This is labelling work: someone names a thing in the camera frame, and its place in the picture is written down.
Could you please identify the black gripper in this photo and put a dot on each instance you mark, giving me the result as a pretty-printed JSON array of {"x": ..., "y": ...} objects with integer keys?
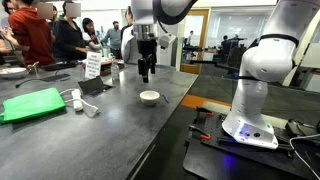
[{"x": 146, "y": 50}]

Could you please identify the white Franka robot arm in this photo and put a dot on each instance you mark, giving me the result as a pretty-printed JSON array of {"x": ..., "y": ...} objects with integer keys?
[{"x": 266, "y": 60}]

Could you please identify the white bowl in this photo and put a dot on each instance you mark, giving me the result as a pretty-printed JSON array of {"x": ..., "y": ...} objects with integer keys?
[{"x": 149, "y": 97}]

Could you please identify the person in white top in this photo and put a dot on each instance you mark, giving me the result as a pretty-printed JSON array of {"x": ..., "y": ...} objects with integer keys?
[{"x": 128, "y": 46}]

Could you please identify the clear plastic water bottle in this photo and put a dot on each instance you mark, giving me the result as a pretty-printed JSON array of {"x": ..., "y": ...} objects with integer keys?
[{"x": 115, "y": 70}]

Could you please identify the dark brown tray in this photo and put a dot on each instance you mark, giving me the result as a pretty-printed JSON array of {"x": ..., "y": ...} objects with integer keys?
[{"x": 108, "y": 66}]

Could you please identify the man in grey shirt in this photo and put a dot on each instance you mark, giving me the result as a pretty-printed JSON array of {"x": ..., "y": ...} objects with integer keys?
[{"x": 114, "y": 38}]

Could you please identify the white paper sign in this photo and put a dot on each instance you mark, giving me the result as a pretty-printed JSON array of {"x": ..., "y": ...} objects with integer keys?
[{"x": 93, "y": 64}]

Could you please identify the black pop-up table outlet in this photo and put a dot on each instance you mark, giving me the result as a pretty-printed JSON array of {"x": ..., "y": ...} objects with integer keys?
[{"x": 92, "y": 86}]

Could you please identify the long dark haired woman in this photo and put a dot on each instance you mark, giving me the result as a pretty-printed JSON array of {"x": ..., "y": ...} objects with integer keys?
[{"x": 90, "y": 35}]

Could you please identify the orange black clamp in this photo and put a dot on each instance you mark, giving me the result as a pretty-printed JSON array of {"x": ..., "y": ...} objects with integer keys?
[
  {"x": 205, "y": 111},
  {"x": 200, "y": 131}
]

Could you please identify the white power strip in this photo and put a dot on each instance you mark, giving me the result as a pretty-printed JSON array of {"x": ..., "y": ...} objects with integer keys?
[{"x": 77, "y": 99}]

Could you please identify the seated person in office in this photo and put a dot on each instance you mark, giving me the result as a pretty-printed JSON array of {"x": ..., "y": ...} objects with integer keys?
[{"x": 226, "y": 45}]

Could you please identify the person in black jacket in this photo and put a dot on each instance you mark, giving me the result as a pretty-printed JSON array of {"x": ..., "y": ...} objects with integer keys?
[{"x": 69, "y": 40}]

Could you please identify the black tablet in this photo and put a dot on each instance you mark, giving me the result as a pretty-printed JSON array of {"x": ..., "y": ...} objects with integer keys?
[{"x": 58, "y": 66}]

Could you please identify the small metal cup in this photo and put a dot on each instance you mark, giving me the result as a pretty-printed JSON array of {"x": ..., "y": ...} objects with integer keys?
[{"x": 33, "y": 68}]

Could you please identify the black perforated base board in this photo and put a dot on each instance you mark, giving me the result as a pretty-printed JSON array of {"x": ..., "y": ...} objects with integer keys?
[{"x": 233, "y": 146}]

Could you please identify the green fabric bag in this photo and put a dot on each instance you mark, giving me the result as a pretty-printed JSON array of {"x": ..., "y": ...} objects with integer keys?
[{"x": 31, "y": 104}]

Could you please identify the person in red hoodie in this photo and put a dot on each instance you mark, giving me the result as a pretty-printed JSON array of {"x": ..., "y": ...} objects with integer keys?
[{"x": 30, "y": 36}]

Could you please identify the white plate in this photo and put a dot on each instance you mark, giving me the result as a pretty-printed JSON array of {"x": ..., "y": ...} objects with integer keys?
[{"x": 12, "y": 72}]

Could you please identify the person with glasses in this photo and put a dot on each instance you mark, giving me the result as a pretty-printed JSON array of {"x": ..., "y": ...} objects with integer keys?
[{"x": 6, "y": 11}]

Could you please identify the black box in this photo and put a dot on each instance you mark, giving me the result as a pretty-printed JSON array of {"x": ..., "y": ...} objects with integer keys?
[{"x": 300, "y": 128}]

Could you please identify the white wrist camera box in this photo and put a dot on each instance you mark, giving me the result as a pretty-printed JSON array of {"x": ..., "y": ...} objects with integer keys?
[{"x": 166, "y": 40}]

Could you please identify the orange wooden door frame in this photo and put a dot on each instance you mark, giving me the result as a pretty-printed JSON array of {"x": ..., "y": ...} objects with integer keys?
[{"x": 204, "y": 36}]

